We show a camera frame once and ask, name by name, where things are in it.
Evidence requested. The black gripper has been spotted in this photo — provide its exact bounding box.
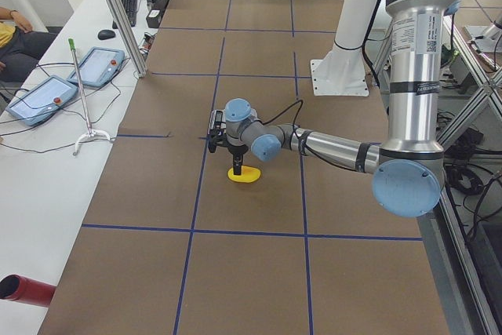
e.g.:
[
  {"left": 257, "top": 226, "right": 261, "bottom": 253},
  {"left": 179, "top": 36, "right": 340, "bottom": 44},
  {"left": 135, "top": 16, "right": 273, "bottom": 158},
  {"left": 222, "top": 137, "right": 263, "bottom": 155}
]
[{"left": 228, "top": 145, "right": 247, "bottom": 176}]

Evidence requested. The yellow mango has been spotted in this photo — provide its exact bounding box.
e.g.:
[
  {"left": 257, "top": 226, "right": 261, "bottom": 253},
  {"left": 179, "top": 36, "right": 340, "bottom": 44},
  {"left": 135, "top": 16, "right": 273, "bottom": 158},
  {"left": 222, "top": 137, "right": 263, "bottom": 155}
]
[{"left": 227, "top": 166, "right": 261, "bottom": 183}]

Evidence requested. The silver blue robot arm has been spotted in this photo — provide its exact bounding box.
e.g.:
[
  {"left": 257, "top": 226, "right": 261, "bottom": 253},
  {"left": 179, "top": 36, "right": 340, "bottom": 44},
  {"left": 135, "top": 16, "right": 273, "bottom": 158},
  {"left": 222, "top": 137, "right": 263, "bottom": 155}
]
[{"left": 208, "top": 0, "right": 460, "bottom": 217}]

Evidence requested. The metal rod green tip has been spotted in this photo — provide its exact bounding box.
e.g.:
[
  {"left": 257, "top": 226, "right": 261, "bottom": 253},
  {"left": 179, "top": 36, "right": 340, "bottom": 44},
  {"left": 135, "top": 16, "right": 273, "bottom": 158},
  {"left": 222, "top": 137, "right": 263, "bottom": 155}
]
[{"left": 68, "top": 38, "right": 112, "bottom": 157}]

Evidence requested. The far blue teach pendant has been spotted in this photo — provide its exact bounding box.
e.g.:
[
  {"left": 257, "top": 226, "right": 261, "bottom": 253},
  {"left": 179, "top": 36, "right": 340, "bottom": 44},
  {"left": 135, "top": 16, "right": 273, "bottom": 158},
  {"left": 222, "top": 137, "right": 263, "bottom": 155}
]
[{"left": 78, "top": 46, "right": 125, "bottom": 88}]

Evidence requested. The blue teach pendant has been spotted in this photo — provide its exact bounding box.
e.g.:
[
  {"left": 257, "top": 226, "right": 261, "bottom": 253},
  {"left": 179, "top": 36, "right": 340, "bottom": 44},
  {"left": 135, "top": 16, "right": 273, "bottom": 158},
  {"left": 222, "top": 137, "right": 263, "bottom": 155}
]
[
  {"left": 78, "top": 46, "right": 125, "bottom": 88},
  {"left": 6, "top": 75, "right": 77, "bottom": 126}
]

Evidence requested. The black computer mouse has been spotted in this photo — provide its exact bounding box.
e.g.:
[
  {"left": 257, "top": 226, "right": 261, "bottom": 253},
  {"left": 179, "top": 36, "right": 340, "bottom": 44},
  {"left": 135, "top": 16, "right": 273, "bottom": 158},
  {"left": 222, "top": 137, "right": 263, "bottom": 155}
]
[{"left": 97, "top": 29, "right": 116, "bottom": 41}]

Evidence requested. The black keyboard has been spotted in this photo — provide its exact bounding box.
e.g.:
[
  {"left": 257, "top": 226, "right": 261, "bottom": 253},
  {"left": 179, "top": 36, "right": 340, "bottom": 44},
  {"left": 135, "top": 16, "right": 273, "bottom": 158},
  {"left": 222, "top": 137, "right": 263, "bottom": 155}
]
[{"left": 121, "top": 0, "right": 138, "bottom": 27}]

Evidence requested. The near blue teach pendant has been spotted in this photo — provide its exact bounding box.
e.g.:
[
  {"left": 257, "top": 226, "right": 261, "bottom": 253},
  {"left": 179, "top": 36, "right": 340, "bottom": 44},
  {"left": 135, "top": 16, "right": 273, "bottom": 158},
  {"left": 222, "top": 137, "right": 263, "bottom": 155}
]
[{"left": 6, "top": 75, "right": 77, "bottom": 126}]

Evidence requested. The seated person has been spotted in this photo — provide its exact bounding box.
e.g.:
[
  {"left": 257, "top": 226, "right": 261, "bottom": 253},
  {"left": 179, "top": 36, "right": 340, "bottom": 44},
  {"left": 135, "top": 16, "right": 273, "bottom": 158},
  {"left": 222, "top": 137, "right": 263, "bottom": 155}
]
[{"left": 1, "top": 7, "right": 57, "bottom": 83}]

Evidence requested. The red cylinder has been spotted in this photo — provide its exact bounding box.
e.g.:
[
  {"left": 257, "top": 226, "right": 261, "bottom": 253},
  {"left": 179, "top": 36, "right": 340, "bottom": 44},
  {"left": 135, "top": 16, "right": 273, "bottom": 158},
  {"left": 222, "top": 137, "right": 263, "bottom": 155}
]
[{"left": 1, "top": 275, "right": 56, "bottom": 308}]

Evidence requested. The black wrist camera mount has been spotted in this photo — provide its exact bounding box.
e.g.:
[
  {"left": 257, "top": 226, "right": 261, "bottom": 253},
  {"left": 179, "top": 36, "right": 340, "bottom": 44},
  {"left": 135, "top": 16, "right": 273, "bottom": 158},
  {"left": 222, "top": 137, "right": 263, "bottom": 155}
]
[{"left": 207, "top": 110, "right": 227, "bottom": 153}]

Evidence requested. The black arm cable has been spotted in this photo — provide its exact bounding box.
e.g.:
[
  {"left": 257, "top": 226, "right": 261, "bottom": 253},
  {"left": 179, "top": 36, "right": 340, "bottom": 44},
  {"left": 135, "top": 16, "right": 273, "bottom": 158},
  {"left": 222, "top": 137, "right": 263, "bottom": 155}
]
[{"left": 260, "top": 98, "right": 305, "bottom": 126}]

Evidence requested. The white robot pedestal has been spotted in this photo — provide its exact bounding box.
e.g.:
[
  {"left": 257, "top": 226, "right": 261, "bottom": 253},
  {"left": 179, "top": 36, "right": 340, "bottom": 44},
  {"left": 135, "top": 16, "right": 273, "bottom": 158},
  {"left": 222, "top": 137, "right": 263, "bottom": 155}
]
[{"left": 311, "top": 0, "right": 381, "bottom": 96}]

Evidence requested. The aluminium frame post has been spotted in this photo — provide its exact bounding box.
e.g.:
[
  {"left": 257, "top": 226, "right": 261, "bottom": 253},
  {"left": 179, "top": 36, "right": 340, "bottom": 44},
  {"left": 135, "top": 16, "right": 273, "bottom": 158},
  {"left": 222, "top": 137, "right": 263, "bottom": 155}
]
[{"left": 106, "top": 0, "right": 147, "bottom": 78}]

